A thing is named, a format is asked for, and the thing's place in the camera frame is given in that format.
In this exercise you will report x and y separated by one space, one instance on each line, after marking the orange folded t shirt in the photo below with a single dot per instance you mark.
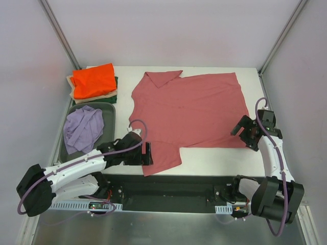
94 81

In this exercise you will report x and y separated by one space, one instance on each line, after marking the pink t shirt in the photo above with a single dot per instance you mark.
186 112

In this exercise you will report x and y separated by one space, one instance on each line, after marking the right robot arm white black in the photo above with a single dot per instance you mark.
278 196

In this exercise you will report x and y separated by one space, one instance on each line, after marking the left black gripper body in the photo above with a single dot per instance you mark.
142 154

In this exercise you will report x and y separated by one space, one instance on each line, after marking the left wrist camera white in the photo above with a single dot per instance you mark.
136 131

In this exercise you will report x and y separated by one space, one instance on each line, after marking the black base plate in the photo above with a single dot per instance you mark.
185 194

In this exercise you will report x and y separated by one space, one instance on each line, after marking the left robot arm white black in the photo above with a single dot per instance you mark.
41 187

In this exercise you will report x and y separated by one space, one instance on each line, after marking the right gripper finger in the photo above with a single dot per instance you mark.
244 122
235 131

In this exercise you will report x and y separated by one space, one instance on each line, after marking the white cable duct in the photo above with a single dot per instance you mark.
224 210
85 205

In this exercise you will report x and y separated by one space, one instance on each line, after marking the grey plastic bin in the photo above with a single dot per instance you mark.
108 131

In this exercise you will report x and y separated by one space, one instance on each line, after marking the left aluminium frame post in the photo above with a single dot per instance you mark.
45 5

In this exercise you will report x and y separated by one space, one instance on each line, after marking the aluminium frame post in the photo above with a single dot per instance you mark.
45 5
284 33

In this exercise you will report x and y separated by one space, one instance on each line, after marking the right aluminium frame post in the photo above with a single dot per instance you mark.
284 33

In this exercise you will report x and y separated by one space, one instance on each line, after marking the lilac crumpled t shirt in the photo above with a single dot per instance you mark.
82 129

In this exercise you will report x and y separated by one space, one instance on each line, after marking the right white cable duct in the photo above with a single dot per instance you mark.
224 210

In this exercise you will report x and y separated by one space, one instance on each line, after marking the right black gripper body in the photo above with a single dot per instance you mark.
247 132

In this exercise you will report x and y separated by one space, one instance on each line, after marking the left white cable duct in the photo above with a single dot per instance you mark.
85 205

